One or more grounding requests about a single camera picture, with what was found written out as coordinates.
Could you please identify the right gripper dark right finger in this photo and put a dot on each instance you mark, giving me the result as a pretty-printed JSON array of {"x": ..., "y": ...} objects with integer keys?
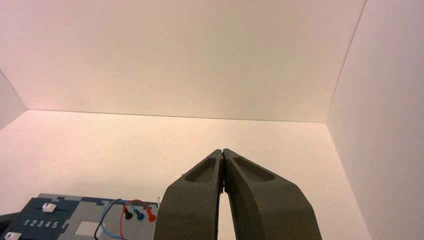
[{"x": 265, "y": 208}]

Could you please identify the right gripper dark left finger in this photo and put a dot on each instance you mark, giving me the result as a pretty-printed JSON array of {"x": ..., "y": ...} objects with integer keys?
[{"x": 192, "y": 205}]

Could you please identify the small grey display screen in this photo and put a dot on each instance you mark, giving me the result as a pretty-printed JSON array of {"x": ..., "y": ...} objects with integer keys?
[{"x": 88, "y": 228}]

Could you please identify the teal and grey control box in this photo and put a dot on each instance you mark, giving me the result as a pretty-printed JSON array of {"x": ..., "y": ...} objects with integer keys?
[{"x": 71, "y": 215}]

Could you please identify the white slider knob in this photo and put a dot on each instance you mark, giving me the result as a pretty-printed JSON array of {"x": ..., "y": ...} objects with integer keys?
[
  {"x": 12, "y": 236},
  {"x": 49, "y": 207}
]

